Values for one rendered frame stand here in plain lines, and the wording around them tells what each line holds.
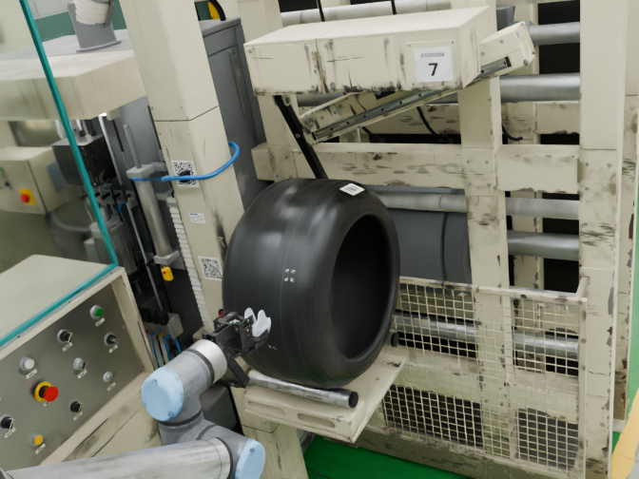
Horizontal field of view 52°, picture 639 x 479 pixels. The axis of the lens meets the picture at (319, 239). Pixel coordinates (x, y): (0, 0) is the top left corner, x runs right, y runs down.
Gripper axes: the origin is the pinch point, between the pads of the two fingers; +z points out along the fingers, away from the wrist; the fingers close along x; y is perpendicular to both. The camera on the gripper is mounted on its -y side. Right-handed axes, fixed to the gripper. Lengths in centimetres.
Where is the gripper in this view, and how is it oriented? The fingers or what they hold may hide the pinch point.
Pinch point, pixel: (265, 323)
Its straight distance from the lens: 156.1
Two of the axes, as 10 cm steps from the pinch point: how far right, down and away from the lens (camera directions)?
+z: 5.0, -3.4, 8.0
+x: -8.6, -0.8, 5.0
